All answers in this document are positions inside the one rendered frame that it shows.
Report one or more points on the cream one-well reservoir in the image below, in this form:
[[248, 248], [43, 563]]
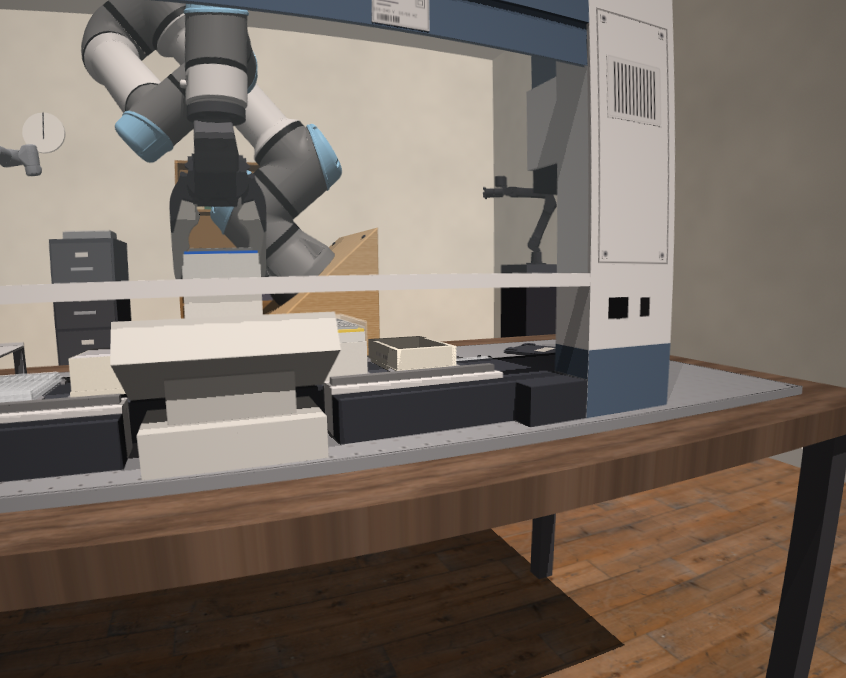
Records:
[[410, 353]]

